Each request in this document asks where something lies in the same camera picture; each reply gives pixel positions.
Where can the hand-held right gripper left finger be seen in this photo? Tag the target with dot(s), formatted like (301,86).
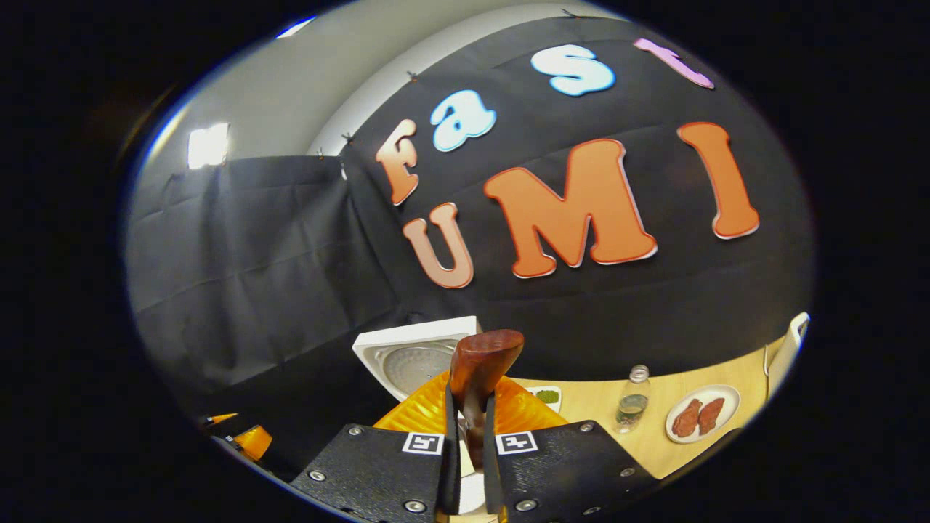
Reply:
(378,468)

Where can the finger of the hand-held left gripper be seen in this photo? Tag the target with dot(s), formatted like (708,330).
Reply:
(254,442)
(221,418)

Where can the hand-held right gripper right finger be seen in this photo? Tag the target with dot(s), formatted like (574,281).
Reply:
(567,468)

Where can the white rice cooker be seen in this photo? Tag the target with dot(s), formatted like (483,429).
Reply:
(414,363)

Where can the brown wooden spoon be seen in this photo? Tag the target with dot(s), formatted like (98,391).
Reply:
(479,359)

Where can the white divided seasoning dish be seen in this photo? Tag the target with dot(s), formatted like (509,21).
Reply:
(546,397)

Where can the clear plastic water bottle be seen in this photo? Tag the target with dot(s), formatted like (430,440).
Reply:
(632,407)

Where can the red meat piece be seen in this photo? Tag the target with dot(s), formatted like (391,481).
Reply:
(686,419)
(710,415)

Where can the white round plate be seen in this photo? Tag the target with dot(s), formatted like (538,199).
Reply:
(726,399)

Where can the black backdrop cloth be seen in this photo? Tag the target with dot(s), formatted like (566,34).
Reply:
(290,240)

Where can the white toaster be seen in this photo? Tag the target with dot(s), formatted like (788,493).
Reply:
(788,356)

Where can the ceiling light panel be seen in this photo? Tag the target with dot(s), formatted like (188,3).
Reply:
(208,145)
(294,27)

